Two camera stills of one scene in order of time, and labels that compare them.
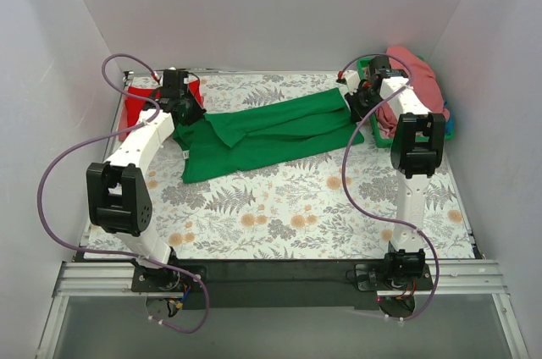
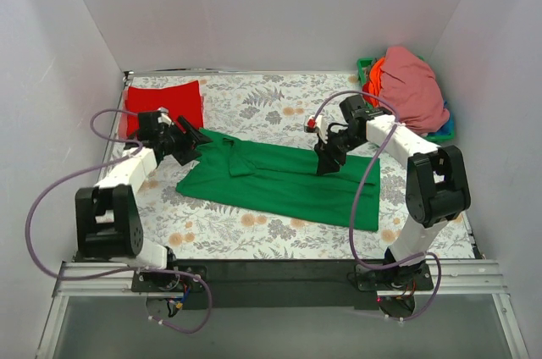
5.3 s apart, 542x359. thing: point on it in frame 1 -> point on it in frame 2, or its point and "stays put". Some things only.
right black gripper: x=356 y=106 -> x=329 y=150
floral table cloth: x=341 y=206 stays put
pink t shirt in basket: x=423 y=82 stays put
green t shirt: x=225 y=141 -> x=281 y=177
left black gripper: x=191 y=113 -> x=182 y=144
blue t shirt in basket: x=450 y=123 stays put
